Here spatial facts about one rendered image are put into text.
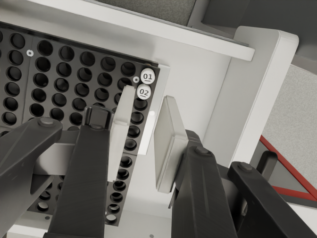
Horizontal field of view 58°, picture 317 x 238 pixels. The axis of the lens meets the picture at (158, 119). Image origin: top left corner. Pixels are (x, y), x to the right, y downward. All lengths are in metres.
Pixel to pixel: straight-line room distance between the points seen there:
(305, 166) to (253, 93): 1.29
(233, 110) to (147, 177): 0.15
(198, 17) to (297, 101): 0.57
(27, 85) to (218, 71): 0.20
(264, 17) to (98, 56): 0.19
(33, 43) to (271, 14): 0.23
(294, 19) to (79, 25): 0.21
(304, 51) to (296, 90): 1.11
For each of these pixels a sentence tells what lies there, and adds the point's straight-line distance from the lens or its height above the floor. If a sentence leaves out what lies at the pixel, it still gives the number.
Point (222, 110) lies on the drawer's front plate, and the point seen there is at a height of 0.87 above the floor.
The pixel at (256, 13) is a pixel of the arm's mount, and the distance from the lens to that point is 0.37.
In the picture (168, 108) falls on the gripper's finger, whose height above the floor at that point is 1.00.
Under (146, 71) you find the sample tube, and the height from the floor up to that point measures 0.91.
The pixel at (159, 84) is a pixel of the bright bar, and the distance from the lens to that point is 0.31.
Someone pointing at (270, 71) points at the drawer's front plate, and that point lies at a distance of 0.25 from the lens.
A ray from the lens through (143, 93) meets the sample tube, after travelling 0.25.
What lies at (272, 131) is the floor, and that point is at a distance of 1.38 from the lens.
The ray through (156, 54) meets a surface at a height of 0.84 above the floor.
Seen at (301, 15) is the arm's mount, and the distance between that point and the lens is 0.28.
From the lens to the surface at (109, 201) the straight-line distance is 0.31.
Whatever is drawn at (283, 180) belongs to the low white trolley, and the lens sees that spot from 0.67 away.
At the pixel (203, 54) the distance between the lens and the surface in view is 0.33.
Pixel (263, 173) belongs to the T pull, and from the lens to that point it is 0.31.
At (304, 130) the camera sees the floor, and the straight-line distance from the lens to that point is 1.45.
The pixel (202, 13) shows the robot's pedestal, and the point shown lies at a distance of 1.16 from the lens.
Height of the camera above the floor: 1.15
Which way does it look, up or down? 70 degrees down
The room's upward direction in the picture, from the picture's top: 171 degrees clockwise
